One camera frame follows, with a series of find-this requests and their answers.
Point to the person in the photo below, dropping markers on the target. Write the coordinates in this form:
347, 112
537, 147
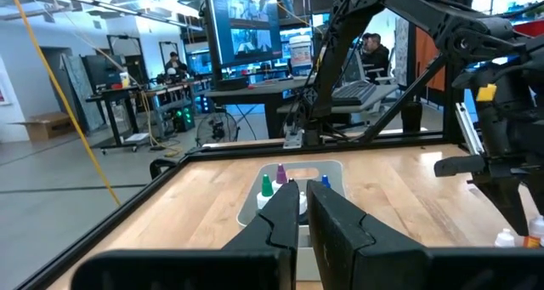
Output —
378, 56
174, 64

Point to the computer with green lights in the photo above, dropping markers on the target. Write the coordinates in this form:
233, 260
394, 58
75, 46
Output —
185, 117

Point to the black backlit keyboard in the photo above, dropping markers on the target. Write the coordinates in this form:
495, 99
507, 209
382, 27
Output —
353, 93

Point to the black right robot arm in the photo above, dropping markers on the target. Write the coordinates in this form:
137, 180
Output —
425, 13

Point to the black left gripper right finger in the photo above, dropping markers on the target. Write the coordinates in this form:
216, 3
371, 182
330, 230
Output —
340, 239

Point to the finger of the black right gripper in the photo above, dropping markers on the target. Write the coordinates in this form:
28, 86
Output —
512, 205
539, 192

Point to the orange panel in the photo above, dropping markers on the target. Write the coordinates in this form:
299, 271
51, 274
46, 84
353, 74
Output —
425, 56

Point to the dark grey desk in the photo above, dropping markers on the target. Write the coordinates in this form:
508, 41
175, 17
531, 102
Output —
255, 92

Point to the grey plastic tray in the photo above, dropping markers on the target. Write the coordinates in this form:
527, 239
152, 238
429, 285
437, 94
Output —
331, 171

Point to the small white-capped dropper bottle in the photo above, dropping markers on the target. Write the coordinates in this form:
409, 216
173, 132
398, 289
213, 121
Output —
505, 239

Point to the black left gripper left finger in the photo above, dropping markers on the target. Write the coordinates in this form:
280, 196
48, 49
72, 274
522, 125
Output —
276, 230

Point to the black table frame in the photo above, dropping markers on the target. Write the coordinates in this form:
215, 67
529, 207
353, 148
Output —
297, 150

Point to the black floor fan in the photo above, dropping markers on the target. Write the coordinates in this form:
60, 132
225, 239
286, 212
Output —
217, 128

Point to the large display screen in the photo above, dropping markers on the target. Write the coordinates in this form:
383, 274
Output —
246, 26

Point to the small orange dropper bottle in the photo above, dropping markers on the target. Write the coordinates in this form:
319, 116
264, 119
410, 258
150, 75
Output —
536, 228

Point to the white bucket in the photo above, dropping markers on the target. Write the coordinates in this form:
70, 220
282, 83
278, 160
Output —
301, 52

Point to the yellow tag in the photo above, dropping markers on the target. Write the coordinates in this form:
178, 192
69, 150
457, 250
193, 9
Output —
486, 92

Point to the black standing desk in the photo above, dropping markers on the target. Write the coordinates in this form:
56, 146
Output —
115, 95

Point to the large blue-capped colouring bottle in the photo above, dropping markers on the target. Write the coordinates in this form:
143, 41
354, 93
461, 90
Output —
325, 181

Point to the large purple-capped colouring bottle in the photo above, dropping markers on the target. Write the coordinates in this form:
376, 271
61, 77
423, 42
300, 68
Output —
280, 174

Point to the grey patterned panel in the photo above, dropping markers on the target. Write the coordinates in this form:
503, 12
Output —
81, 94

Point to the large green-capped colouring bottle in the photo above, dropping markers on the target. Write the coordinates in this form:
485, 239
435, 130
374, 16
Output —
266, 187

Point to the cardboard box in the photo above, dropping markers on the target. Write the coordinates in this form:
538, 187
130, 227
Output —
47, 126

